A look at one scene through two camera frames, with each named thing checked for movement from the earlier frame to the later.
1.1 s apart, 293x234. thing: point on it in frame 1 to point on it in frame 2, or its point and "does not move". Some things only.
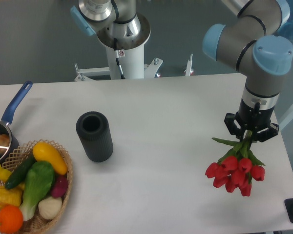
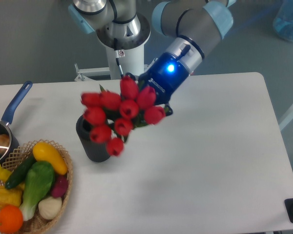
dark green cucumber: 19,172 does not move
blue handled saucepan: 3,139 does not move
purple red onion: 60,186 does not move
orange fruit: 9,219 does not move
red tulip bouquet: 237,167 to 112,117
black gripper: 251,119 to 164,75
